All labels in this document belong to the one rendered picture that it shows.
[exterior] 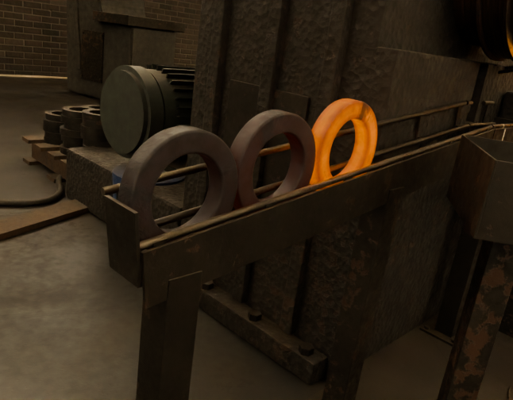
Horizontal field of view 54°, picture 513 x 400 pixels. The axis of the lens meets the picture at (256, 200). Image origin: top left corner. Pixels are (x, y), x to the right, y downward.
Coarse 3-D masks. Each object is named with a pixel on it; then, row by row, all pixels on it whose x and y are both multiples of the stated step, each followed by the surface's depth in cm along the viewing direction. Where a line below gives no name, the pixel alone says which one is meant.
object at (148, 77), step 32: (160, 64) 217; (128, 96) 203; (160, 96) 200; (192, 96) 213; (128, 128) 206; (160, 128) 202; (96, 160) 223; (128, 160) 230; (96, 192) 222; (160, 192) 193
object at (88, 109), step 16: (48, 112) 282; (64, 112) 261; (80, 112) 259; (96, 112) 253; (48, 128) 279; (64, 128) 264; (80, 128) 247; (96, 128) 242; (32, 144) 294; (48, 144) 279; (64, 144) 266; (80, 144) 264; (96, 144) 246; (32, 160) 290; (48, 160) 278; (64, 160) 254; (48, 176) 268; (64, 176) 265
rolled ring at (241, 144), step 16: (272, 112) 80; (288, 112) 81; (256, 128) 76; (272, 128) 78; (288, 128) 81; (304, 128) 84; (240, 144) 76; (256, 144) 77; (304, 144) 85; (240, 160) 76; (304, 160) 86; (240, 176) 77; (288, 176) 89; (304, 176) 88; (240, 192) 78
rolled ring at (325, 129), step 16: (336, 112) 88; (352, 112) 91; (368, 112) 95; (320, 128) 88; (336, 128) 89; (368, 128) 97; (320, 144) 88; (368, 144) 99; (320, 160) 89; (352, 160) 101; (368, 160) 100; (320, 176) 90
